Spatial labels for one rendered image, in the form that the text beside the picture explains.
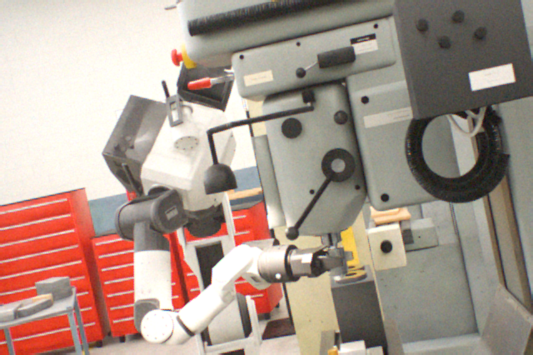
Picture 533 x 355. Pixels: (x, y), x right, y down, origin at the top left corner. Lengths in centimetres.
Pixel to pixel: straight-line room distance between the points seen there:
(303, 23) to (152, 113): 63
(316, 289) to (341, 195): 192
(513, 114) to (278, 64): 47
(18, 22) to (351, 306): 1017
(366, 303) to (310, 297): 147
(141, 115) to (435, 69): 96
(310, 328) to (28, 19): 895
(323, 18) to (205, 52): 25
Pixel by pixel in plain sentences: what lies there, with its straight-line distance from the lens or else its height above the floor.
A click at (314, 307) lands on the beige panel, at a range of 344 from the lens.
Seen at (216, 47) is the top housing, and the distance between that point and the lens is 151.
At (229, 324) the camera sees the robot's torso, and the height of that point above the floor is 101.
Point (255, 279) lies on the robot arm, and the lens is 173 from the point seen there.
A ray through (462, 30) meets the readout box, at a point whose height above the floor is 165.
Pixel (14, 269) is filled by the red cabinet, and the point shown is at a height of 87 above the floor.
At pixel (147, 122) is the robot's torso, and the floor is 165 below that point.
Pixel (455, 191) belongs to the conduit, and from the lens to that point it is 138.
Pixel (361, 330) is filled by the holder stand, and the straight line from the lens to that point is 199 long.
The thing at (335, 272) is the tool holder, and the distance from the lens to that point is 162.
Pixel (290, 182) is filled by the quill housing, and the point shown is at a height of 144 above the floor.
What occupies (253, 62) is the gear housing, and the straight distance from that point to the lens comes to 150.
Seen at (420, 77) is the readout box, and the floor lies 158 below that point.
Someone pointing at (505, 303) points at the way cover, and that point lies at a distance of 174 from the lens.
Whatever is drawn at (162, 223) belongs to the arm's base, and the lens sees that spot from 179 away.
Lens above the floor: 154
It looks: 3 degrees down
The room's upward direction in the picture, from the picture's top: 12 degrees counter-clockwise
